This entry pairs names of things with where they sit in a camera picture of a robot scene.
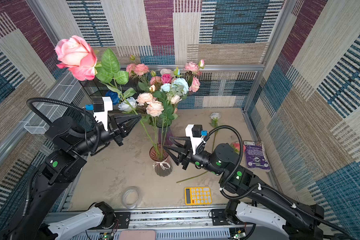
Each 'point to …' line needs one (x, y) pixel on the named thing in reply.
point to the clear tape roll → (131, 197)
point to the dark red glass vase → (162, 163)
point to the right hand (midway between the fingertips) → (167, 146)
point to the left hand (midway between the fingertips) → (139, 114)
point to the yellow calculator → (198, 195)
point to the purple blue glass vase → (164, 135)
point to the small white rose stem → (215, 117)
